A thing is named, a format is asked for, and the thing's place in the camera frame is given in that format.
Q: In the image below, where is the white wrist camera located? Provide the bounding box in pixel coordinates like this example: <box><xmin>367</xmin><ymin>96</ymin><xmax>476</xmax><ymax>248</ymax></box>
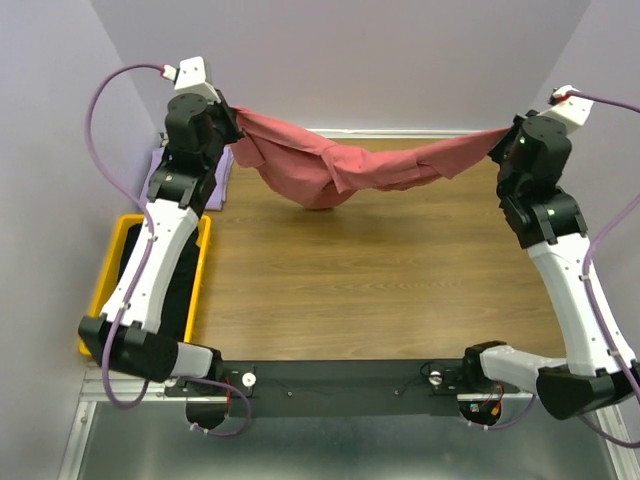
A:
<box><xmin>160</xmin><ymin>56</ymin><xmax>207</xmax><ymax>95</ymax></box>
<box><xmin>540</xmin><ymin>85</ymin><xmax>594</xmax><ymax>131</ymax></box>

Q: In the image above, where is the aluminium front rail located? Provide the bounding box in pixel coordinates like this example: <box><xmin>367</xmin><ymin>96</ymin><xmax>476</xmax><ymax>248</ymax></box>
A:
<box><xmin>79</xmin><ymin>361</ymin><xmax>177</xmax><ymax>402</ymax></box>

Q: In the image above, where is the black t shirt in bin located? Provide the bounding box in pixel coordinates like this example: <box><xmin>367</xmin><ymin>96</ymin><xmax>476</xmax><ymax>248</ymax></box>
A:
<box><xmin>115</xmin><ymin>223</ymin><xmax>201</xmax><ymax>341</ymax></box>

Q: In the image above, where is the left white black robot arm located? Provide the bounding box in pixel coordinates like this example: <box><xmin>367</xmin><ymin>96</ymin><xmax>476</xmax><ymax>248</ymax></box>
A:
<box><xmin>79</xmin><ymin>90</ymin><xmax>243</xmax><ymax>395</ymax></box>

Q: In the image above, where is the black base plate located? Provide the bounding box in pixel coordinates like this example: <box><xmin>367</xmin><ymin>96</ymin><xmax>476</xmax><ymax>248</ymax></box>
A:
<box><xmin>165</xmin><ymin>359</ymin><xmax>514</xmax><ymax>428</ymax></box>

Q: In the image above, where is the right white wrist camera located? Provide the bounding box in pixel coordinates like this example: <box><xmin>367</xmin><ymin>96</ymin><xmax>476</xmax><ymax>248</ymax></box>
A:
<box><xmin>540</xmin><ymin>85</ymin><xmax>594</xmax><ymax>131</ymax></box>

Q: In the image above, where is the red t shirt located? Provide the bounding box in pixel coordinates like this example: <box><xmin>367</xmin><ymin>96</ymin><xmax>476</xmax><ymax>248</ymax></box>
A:
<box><xmin>231</xmin><ymin>107</ymin><xmax>508</xmax><ymax>210</ymax></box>

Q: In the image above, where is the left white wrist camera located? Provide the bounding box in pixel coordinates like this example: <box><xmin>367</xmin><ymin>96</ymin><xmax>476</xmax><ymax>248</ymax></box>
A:
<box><xmin>160</xmin><ymin>56</ymin><xmax>207</xmax><ymax>95</ymax></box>

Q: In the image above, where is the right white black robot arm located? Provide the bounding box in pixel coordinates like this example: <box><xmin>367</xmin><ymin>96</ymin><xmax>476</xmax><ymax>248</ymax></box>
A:
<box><xmin>459</xmin><ymin>113</ymin><xmax>639</xmax><ymax>420</ymax></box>

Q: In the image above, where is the folded purple t shirt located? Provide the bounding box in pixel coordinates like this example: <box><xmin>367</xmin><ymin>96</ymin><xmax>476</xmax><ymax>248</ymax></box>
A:
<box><xmin>139</xmin><ymin>146</ymin><xmax>234</xmax><ymax>211</ymax></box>

